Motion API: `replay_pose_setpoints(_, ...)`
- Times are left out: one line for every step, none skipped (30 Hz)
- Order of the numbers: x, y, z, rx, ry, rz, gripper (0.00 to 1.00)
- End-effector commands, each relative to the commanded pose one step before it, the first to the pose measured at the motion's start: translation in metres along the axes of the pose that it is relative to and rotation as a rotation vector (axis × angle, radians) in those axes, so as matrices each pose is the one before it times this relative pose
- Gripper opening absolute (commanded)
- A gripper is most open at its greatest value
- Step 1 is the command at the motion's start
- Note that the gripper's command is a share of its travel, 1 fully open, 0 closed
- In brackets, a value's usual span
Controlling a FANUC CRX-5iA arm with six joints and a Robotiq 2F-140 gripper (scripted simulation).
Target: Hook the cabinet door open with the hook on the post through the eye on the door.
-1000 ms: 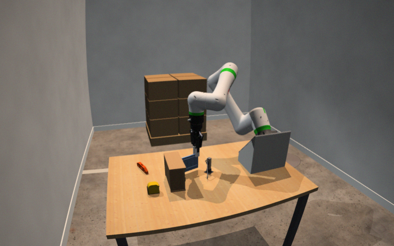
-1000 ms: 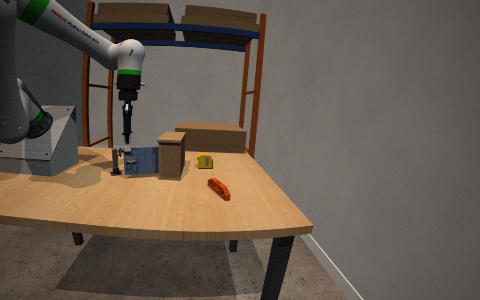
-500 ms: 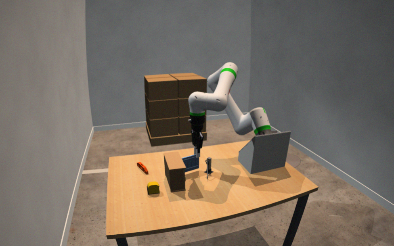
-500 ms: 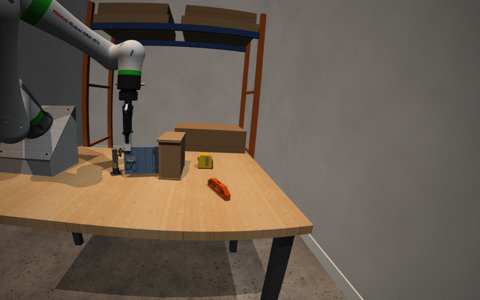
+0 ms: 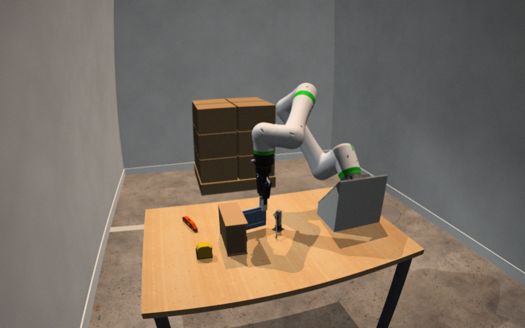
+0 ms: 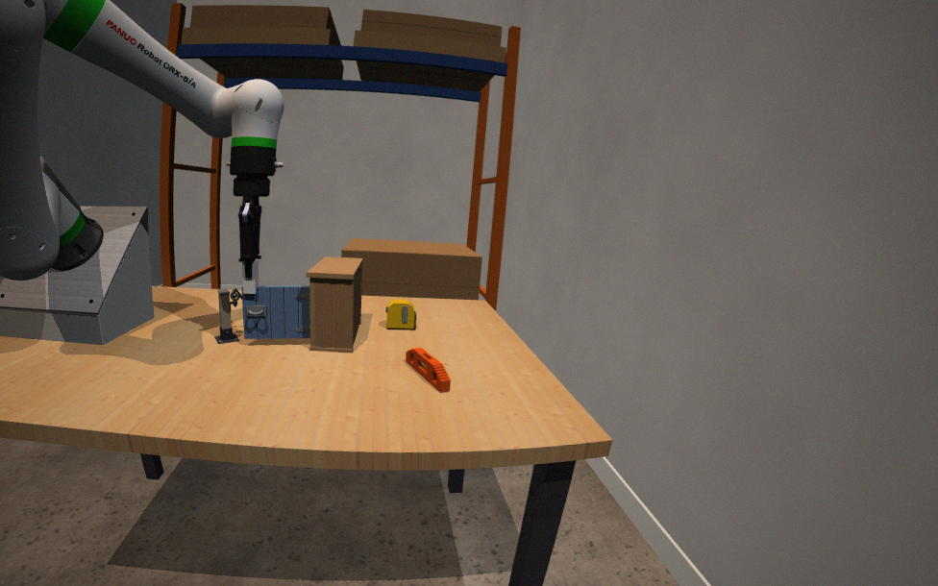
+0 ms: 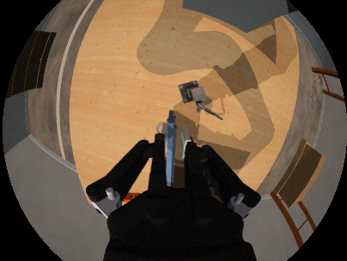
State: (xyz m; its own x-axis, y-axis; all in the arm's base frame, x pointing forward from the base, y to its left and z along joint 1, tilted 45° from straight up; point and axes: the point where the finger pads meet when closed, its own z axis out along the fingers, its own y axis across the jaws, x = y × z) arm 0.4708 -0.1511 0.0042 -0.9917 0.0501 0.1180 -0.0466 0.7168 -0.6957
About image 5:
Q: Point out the orange torpedo level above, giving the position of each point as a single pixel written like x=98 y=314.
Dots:
x=190 y=223

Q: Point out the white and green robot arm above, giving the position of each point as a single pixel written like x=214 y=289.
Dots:
x=294 y=111

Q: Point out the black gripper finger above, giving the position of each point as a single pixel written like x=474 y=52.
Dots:
x=259 y=189
x=266 y=189

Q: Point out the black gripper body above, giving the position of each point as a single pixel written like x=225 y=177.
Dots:
x=264 y=171

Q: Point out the yellow tape measure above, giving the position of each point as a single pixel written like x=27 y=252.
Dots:
x=204 y=250

